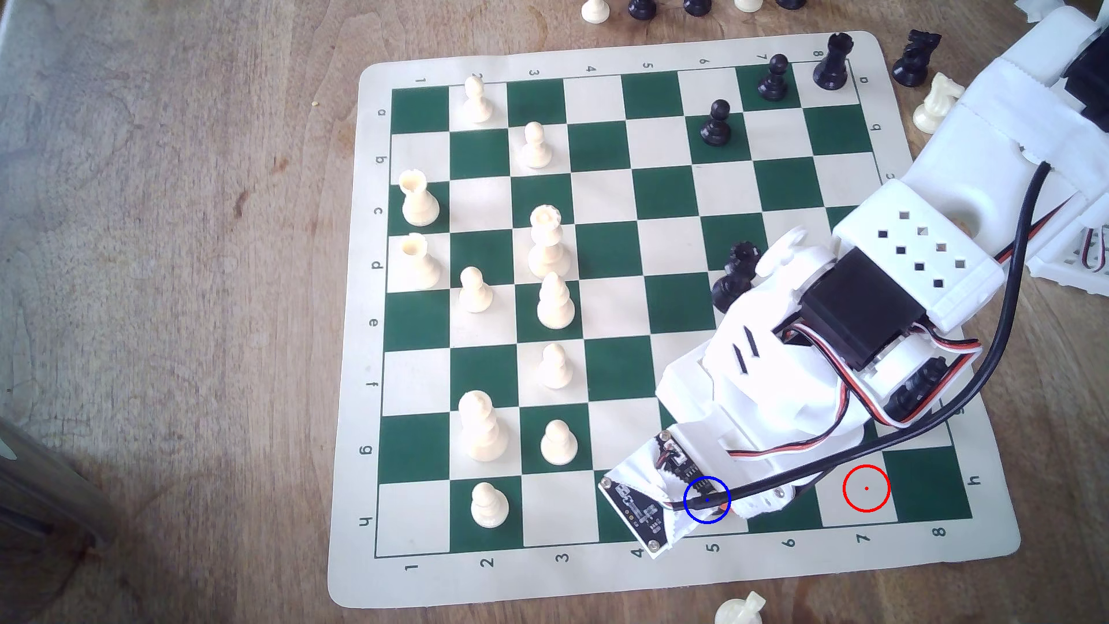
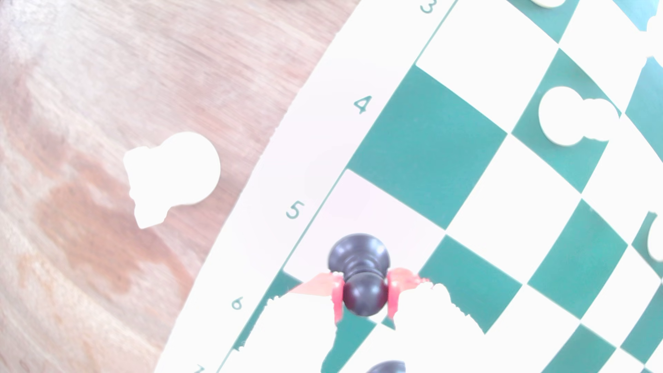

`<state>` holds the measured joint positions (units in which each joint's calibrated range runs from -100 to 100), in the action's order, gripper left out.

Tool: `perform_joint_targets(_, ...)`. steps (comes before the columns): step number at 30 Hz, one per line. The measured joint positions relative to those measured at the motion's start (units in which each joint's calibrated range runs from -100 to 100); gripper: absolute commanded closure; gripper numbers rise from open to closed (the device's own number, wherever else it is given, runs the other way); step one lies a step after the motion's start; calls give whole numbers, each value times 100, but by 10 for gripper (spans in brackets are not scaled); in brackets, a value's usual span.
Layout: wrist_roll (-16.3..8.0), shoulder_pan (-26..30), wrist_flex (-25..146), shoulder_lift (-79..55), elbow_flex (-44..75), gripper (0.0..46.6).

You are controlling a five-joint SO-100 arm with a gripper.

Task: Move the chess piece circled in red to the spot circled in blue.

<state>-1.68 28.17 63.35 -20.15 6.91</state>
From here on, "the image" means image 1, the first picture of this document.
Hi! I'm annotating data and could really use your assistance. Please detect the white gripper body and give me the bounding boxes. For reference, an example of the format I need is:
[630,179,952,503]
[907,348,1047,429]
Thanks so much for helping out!
[658,229,983,473]

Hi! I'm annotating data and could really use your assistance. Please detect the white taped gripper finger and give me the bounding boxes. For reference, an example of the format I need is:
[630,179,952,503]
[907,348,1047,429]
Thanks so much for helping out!
[732,484,821,522]

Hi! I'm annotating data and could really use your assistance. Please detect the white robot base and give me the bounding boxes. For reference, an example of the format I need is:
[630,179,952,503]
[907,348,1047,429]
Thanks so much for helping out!
[1026,198,1109,298]

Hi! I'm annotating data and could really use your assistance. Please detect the white chess knight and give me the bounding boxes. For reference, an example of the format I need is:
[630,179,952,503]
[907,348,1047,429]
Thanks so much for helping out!
[912,72,966,135]
[714,591,767,624]

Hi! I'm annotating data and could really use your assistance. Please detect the black chess queen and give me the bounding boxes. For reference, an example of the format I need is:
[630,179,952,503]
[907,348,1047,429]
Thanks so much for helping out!
[710,241,765,315]

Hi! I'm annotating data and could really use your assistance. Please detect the white chess pawn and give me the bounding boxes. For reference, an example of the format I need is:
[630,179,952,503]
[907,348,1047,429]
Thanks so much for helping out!
[470,482,511,530]
[537,342,575,390]
[461,75,495,125]
[457,266,495,314]
[539,419,580,467]
[520,121,554,170]

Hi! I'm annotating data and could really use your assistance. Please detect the green and white chess mat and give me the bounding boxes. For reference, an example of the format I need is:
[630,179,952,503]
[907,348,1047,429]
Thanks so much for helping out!
[328,31,1022,610]

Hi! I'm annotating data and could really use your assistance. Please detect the white chess bishop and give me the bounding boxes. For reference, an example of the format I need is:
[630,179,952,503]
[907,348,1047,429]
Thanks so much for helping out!
[536,271,577,331]

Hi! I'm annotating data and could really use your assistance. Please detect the white chess queen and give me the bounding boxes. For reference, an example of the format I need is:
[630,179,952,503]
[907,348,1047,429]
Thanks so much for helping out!
[527,205,573,280]

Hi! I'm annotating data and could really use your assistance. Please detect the black chess pawn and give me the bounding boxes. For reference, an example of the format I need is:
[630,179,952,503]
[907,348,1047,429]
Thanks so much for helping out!
[700,99,733,147]
[757,54,791,102]

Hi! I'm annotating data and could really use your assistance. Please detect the white chess king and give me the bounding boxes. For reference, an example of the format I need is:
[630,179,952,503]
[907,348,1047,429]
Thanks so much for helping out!
[456,390,511,463]

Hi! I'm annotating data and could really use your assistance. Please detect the black chess knight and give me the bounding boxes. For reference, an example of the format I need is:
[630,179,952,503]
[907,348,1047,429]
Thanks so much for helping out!
[892,28,943,88]

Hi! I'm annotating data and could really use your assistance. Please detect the white chess rook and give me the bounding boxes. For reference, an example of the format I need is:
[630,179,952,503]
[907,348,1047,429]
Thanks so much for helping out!
[399,169,441,228]
[400,232,443,291]

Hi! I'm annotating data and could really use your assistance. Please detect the black rook a8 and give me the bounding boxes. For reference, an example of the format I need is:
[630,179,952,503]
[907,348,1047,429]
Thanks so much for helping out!
[813,32,854,91]

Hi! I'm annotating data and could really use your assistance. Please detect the grey metal object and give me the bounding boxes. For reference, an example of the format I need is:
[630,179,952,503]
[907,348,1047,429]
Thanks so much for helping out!
[0,418,118,549]

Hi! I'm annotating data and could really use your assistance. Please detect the red white black servo wires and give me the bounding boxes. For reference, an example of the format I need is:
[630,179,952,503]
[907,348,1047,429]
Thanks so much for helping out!
[726,321,984,460]
[995,201,1109,275]

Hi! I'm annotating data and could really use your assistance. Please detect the black camera circuit board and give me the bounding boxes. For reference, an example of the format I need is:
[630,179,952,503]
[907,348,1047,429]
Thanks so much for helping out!
[600,430,694,556]

